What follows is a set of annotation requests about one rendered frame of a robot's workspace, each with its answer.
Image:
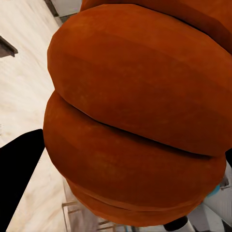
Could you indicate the room light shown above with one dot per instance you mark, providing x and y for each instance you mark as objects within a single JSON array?
[{"x": 223, "y": 184}]

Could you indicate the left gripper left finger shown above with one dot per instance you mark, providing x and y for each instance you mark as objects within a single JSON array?
[{"x": 18, "y": 159}]

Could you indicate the breakfast table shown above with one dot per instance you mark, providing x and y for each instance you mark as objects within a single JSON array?
[{"x": 133, "y": 228}]

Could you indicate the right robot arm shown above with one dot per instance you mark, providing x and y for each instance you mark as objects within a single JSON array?
[{"x": 179, "y": 225}]

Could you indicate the stairs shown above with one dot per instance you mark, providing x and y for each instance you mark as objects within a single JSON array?
[{"x": 203, "y": 219}]

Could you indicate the pumpkin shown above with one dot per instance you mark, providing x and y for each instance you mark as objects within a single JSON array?
[{"x": 141, "y": 115}]

